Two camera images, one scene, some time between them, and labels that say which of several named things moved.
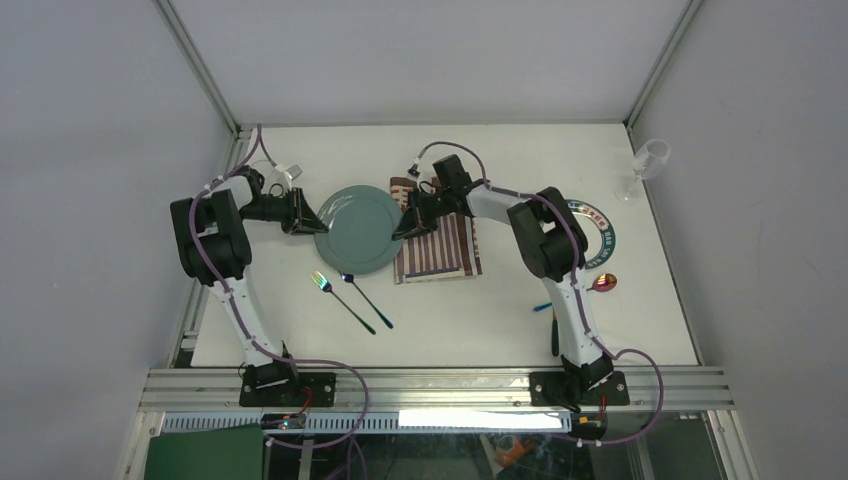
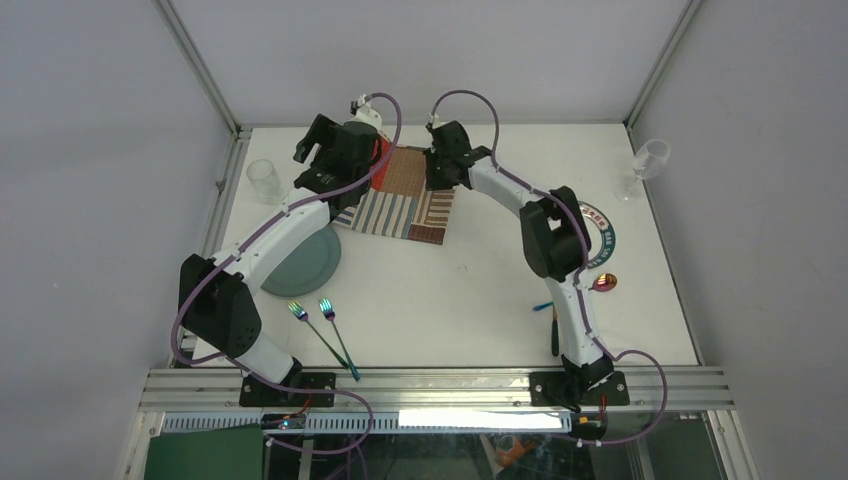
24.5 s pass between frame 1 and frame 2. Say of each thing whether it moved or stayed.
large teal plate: moved
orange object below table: stayed
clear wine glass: stayed
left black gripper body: moved
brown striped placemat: moved
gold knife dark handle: stayed
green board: stayed
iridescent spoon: stayed
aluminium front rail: stayed
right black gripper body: moved
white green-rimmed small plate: stayed
